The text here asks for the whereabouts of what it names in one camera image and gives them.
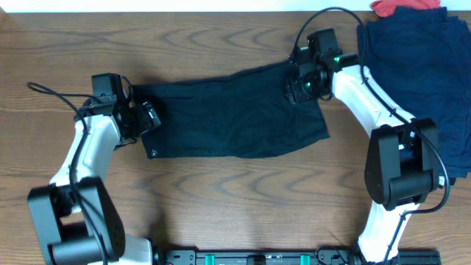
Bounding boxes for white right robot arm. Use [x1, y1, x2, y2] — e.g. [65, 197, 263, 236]
[285, 29, 445, 264]

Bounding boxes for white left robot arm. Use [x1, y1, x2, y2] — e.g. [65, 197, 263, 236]
[27, 73, 160, 265]

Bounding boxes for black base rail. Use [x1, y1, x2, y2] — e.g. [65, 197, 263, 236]
[157, 247, 442, 265]

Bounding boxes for black garment under pile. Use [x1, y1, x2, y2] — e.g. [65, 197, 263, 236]
[440, 176, 456, 186]

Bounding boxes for black shorts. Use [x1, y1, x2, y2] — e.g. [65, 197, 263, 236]
[133, 62, 329, 159]

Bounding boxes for orange red garment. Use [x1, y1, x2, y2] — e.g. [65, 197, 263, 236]
[369, 0, 441, 18]

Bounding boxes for navy blue shorts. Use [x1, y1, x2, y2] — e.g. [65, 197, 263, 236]
[357, 7, 470, 178]

